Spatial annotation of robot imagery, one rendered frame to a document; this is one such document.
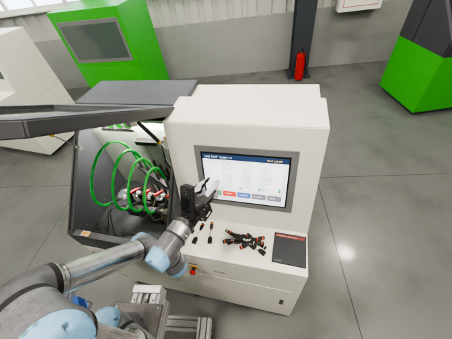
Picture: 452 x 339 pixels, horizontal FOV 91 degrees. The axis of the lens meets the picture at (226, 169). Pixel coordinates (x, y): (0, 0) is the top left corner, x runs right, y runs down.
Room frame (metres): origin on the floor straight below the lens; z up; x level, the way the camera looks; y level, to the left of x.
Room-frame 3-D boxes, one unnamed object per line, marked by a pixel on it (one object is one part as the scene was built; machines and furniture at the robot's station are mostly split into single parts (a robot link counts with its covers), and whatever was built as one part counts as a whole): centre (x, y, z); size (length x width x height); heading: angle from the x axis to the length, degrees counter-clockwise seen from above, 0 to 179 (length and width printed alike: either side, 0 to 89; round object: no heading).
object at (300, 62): (3.96, -1.66, 0.29); 0.17 x 0.15 x 0.54; 80
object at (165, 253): (0.32, 0.23, 1.43); 0.11 x 0.08 x 0.09; 144
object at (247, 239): (0.51, -0.03, 1.01); 0.23 x 0.11 x 0.06; 70
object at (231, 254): (0.52, 0.00, 0.96); 0.70 x 0.22 x 0.03; 70
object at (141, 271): (0.66, 0.70, 0.44); 0.65 x 0.02 x 0.68; 70
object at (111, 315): (0.18, 0.49, 1.20); 0.13 x 0.12 x 0.14; 54
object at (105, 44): (4.01, 1.38, 0.81); 1.05 x 0.81 x 1.62; 74
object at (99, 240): (0.67, 0.69, 0.87); 0.62 x 0.04 x 0.16; 70
